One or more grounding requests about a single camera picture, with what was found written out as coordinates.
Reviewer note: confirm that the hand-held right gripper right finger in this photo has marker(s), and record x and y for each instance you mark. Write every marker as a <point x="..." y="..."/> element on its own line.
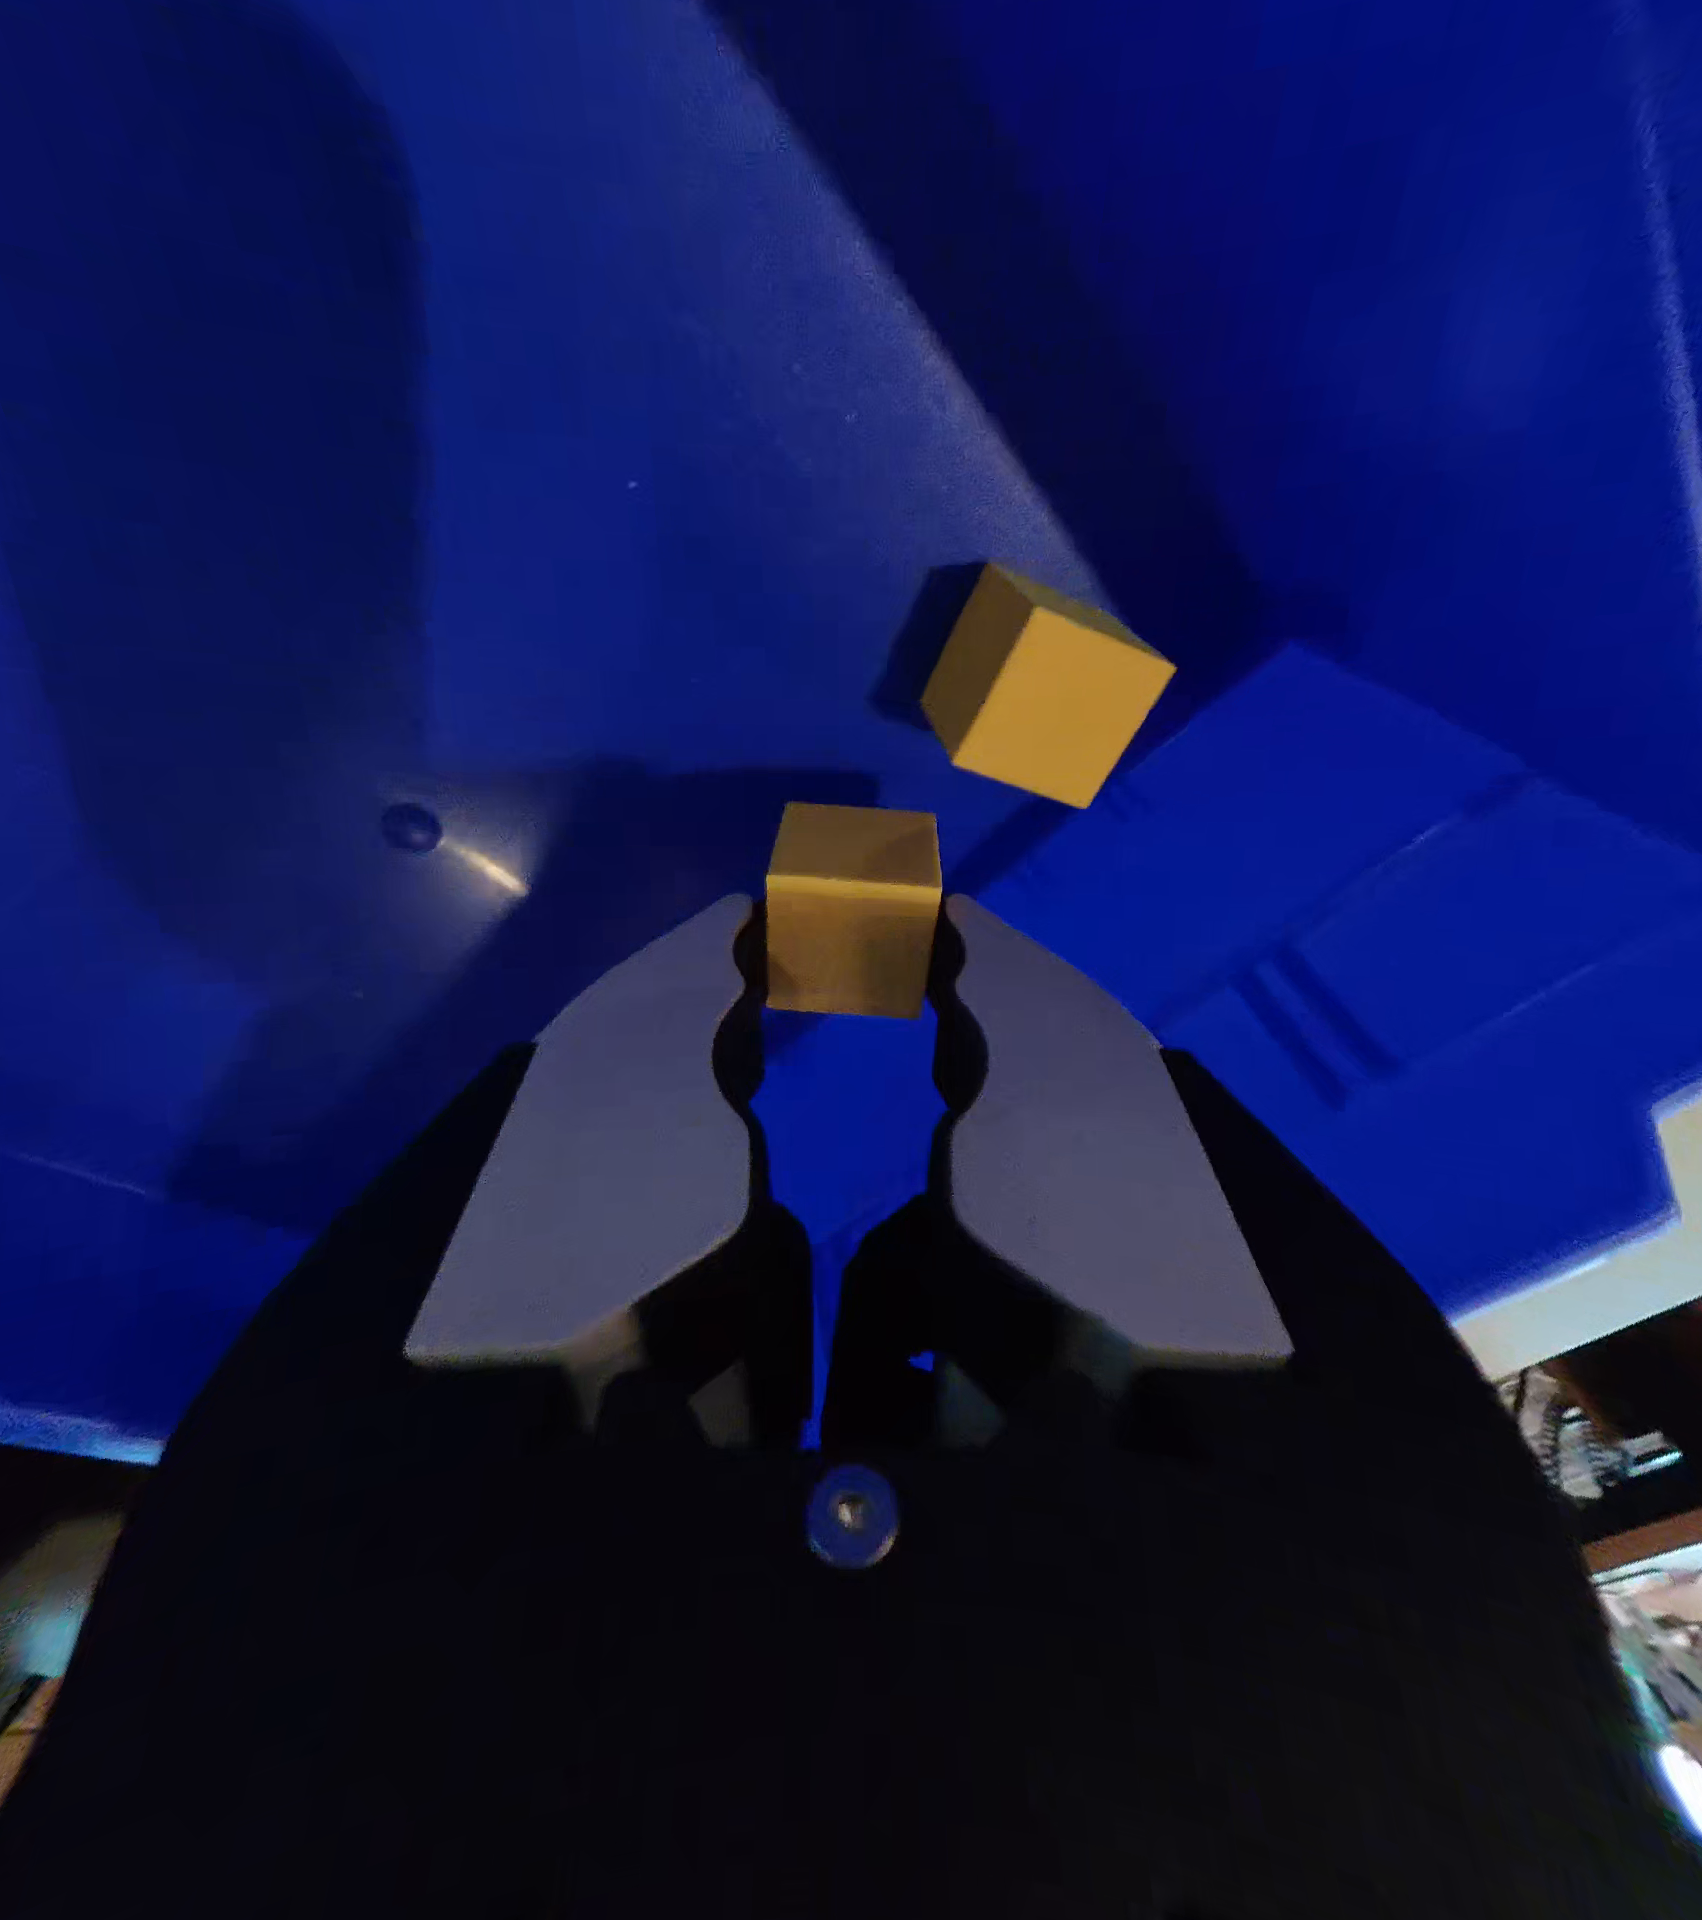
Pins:
<point x="1106" y="1184"/>

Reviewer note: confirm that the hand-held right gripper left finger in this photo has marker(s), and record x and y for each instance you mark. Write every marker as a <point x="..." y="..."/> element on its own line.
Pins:
<point x="596" y="1184"/>

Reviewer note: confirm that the yellow wooden cube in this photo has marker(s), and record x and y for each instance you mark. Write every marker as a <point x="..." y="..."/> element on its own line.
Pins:
<point x="850" y="938"/>
<point x="1055" y="705"/>

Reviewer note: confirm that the blue plastic bin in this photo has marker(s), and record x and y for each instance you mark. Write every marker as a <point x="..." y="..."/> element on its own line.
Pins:
<point x="491" y="451"/>

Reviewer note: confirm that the wooden table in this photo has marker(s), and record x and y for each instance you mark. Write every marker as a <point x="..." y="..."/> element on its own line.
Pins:
<point x="1690" y="1523"/>

